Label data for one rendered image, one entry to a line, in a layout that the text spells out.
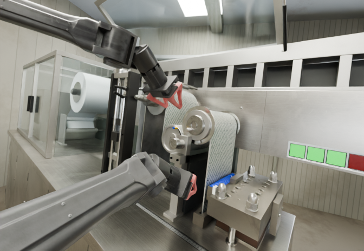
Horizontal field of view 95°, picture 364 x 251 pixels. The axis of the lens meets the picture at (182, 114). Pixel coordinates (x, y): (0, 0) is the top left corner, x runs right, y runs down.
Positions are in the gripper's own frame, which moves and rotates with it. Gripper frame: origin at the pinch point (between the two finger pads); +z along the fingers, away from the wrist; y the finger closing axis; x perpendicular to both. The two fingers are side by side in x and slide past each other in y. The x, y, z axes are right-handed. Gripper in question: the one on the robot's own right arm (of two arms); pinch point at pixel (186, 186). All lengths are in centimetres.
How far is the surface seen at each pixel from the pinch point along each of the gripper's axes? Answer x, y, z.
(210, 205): -1.8, 5.6, 8.4
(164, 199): -7.6, -19.0, 18.8
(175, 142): 11.4, -7.7, -5.0
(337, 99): 51, 35, 19
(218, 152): 17.0, 1.0, 11.0
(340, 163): 31, 38, 30
